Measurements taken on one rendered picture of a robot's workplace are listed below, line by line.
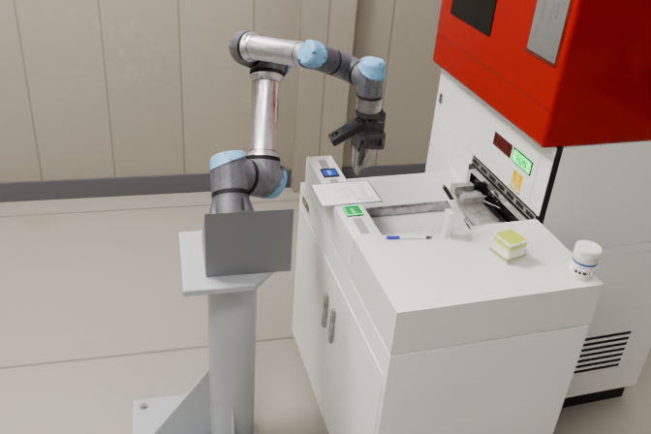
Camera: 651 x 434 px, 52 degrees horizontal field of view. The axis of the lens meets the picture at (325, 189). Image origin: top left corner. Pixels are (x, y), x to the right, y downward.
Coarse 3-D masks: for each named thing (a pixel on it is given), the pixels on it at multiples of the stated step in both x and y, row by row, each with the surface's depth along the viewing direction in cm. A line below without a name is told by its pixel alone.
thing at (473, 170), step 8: (472, 168) 251; (472, 176) 254; (480, 176) 245; (488, 184) 241; (480, 192) 248; (496, 192) 236; (488, 200) 243; (504, 200) 231; (488, 208) 242; (496, 208) 238; (512, 208) 226; (496, 216) 237; (504, 216) 234; (520, 216) 222
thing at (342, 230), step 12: (324, 156) 245; (312, 168) 237; (324, 168) 238; (336, 168) 238; (312, 180) 239; (324, 180) 229; (336, 180) 230; (312, 192) 240; (312, 204) 241; (360, 204) 216; (324, 216) 228; (336, 216) 213; (360, 216) 210; (336, 228) 214; (348, 228) 204; (360, 228) 205; (372, 228) 204; (336, 240) 215; (348, 240) 204; (348, 252) 204; (348, 264) 205
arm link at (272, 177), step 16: (256, 64) 218; (272, 64) 219; (256, 80) 221; (272, 80) 220; (256, 96) 220; (272, 96) 220; (256, 112) 219; (272, 112) 219; (256, 128) 218; (272, 128) 218; (256, 144) 217; (272, 144) 218; (256, 160) 214; (272, 160) 215; (272, 176) 215; (256, 192) 213; (272, 192) 217
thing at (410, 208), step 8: (368, 208) 236; (376, 208) 237; (384, 208) 237; (392, 208) 238; (400, 208) 239; (408, 208) 240; (416, 208) 241; (424, 208) 242; (432, 208) 243; (440, 208) 244; (448, 208) 245; (376, 216) 237
